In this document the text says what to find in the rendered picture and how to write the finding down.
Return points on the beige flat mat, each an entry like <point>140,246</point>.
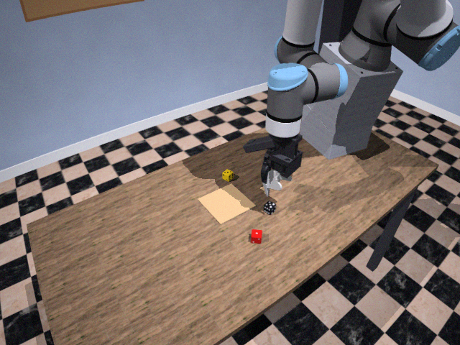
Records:
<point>226,203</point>

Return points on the red die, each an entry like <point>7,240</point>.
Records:
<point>256,236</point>

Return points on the yellow die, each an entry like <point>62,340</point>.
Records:
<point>228,175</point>

